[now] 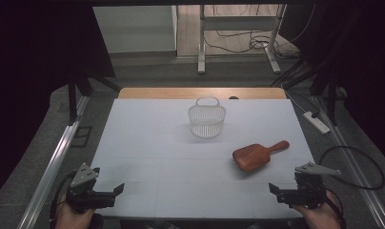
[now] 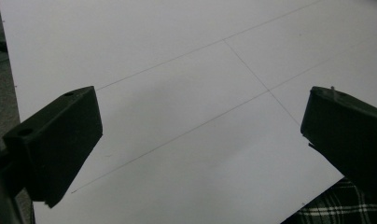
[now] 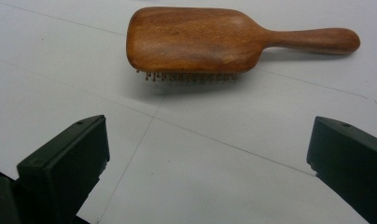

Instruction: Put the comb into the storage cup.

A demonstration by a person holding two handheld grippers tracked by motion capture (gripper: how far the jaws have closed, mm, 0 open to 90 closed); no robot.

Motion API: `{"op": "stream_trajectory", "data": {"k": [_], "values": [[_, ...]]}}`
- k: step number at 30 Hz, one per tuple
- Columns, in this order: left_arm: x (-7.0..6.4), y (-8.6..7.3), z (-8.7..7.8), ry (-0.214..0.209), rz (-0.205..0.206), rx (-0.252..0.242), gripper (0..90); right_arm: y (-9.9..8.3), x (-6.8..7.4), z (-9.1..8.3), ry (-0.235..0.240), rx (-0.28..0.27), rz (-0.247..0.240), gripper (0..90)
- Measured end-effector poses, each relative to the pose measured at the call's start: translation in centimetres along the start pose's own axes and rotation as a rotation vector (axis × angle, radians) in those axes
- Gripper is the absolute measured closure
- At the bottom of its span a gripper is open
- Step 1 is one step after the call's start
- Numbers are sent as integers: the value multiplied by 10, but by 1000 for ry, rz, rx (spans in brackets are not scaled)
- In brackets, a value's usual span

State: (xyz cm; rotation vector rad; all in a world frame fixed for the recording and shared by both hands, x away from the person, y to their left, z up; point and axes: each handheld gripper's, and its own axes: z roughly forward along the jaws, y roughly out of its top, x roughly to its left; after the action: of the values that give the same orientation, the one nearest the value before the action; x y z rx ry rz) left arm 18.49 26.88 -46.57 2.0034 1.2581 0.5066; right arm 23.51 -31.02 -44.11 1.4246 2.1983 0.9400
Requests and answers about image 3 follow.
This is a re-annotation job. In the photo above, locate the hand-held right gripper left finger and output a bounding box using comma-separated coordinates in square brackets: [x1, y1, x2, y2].
[16, 114, 111, 224]

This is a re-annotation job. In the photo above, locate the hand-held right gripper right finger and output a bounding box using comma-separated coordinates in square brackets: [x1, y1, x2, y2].
[306, 116, 377, 224]

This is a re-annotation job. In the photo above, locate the wooden paddle hairbrush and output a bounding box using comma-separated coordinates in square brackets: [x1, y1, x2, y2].
[126, 7, 361, 84]

